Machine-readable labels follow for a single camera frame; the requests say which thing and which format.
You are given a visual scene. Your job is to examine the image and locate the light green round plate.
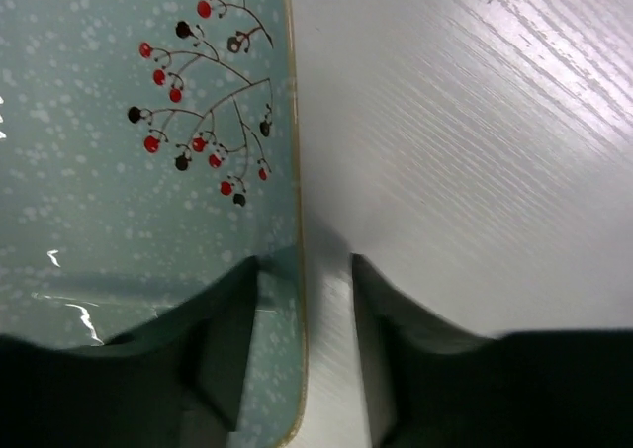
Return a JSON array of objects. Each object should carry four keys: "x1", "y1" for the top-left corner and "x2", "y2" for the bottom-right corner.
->
[{"x1": 1, "y1": 0, "x2": 307, "y2": 447}]

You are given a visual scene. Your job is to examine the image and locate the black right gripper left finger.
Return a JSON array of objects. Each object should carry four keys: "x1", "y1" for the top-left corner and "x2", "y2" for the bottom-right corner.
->
[{"x1": 1, "y1": 257, "x2": 258, "y2": 447}]

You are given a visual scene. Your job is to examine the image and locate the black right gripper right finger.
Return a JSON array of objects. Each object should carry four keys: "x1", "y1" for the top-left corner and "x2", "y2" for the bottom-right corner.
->
[{"x1": 351, "y1": 254, "x2": 632, "y2": 447}]

